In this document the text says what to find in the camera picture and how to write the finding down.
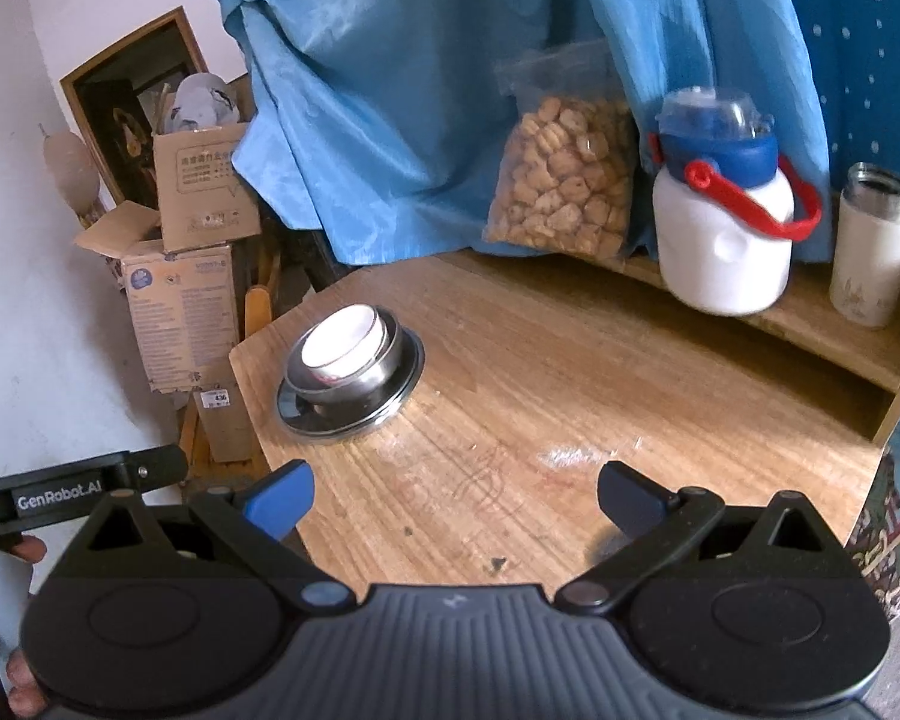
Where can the clear bag of biscuits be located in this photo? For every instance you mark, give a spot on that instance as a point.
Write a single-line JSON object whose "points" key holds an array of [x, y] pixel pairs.
{"points": [[562, 180]]}

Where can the pale dried gourd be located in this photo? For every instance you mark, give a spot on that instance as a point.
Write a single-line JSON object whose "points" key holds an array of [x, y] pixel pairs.
{"points": [[67, 169]]}

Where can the small labelled cardboard box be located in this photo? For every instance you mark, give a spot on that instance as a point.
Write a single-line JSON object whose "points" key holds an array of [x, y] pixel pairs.
{"points": [[225, 427]]}

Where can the cardboard box with open flaps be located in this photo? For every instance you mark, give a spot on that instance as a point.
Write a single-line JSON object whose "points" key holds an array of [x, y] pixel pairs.
{"points": [[180, 315]]}

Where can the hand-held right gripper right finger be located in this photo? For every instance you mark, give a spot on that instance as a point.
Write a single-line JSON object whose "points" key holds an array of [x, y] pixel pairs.
{"points": [[630, 502]]}

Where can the dark framed picture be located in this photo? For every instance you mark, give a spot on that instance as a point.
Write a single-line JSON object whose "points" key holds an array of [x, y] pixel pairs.
{"points": [[120, 105]]}

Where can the white printed bag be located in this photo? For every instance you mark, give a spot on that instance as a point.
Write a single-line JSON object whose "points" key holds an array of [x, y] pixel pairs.
{"points": [[202, 101]]}

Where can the blue dotted printed curtain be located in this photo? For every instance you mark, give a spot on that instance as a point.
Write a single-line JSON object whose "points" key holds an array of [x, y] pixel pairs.
{"points": [[870, 52]]}

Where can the stainless steel bowl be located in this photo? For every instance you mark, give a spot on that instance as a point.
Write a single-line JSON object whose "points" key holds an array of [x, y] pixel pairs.
{"points": [[375, 382]]}

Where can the plain brown cardboard box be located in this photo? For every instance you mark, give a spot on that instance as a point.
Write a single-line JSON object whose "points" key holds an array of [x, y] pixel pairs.
{"points": [[206, 187]]}

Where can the plain blue cloth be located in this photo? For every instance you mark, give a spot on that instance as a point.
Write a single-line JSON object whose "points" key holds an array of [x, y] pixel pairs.
{"points": [[420, 90]]}

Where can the wooden desk shelf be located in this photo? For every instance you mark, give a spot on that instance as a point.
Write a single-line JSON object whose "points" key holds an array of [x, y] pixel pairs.
{"points": [[810, 337]]}

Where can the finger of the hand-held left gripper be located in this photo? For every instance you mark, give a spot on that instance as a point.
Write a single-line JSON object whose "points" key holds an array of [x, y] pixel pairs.
{"points": [[157, 465]]}

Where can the person's left hand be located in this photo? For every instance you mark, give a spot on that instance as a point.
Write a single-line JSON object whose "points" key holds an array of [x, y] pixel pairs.
{"points": [[26, 549]]}

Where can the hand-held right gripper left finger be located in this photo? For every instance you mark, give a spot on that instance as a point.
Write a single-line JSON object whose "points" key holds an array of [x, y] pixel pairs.
{"points": [[279, 501]]}

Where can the cream thermos flask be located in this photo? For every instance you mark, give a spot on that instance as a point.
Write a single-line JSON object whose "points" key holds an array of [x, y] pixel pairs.
{"points": [[870, 262]]}

